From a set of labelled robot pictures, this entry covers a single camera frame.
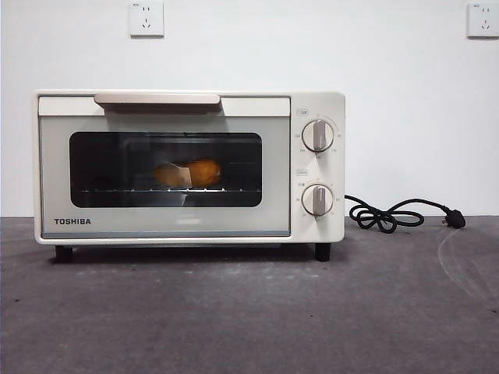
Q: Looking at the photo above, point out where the metal wire oven rack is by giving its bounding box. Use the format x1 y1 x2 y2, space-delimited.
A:
72 187 262 194

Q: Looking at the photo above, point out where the white Toshiba toaster oven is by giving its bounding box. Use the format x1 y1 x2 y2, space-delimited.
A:
34 89 346 263

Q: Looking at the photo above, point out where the glass oven door with handle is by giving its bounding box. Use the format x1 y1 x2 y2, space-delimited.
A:
37 92 292 238

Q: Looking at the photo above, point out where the black oven power cable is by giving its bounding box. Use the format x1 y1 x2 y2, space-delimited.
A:
344 194 467 231

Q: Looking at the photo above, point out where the yellow corn cob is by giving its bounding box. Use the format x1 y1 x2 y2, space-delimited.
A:
153 157 222 188

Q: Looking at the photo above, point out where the white timer oven knob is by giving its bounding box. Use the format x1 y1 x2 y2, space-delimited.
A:
301 183 334 217

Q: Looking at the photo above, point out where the white temperature oven knob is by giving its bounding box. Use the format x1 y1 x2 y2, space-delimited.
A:
301 118 335 153

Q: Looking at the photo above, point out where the white wall socket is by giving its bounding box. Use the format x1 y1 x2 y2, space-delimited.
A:
466 2 499 39
129 0 165 38

